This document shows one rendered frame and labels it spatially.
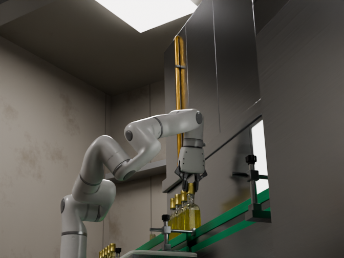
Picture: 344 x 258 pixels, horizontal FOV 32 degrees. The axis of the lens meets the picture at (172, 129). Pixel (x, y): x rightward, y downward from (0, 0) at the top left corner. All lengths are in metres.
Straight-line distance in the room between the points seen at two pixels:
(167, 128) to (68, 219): 0.49
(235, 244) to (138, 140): 0.51
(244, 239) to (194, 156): 0.64
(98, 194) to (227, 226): 0.51
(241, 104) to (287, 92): 1.06
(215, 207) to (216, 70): 0.61
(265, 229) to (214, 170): 0.81
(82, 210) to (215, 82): 0.81
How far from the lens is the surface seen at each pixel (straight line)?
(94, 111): 6.57
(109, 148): 2.09
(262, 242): 1.70
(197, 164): 2.35
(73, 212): 2.26
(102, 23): 5.54
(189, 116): 2.24
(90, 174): 2.12
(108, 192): 2.21
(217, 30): 2.70
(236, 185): 2.26
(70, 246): 2.24
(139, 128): 2.10
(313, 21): 1.28
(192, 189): 2.34
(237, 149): 2.28
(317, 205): 1.19
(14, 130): 5.64
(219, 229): 2.00
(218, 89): 2.58
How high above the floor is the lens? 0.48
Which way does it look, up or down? 22 degrees up
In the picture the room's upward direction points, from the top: 1 degrees counter-clockwise
